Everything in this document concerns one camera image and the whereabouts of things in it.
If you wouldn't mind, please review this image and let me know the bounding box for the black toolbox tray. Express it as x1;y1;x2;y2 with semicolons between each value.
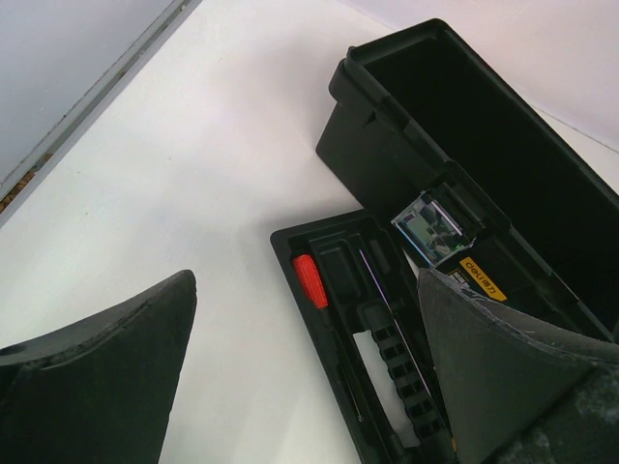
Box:
270;211;458;463

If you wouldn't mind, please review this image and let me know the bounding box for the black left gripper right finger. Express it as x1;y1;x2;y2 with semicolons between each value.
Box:
418;270;618;463

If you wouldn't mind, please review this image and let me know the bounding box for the red handled screwdriver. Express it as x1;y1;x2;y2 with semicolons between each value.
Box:
292;254;365;423

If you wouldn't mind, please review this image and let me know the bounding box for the yellow black plastic toolbox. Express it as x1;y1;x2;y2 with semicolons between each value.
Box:
316;19;618;341

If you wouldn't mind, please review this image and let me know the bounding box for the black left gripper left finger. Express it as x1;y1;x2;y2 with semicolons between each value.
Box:
1;270;196;463

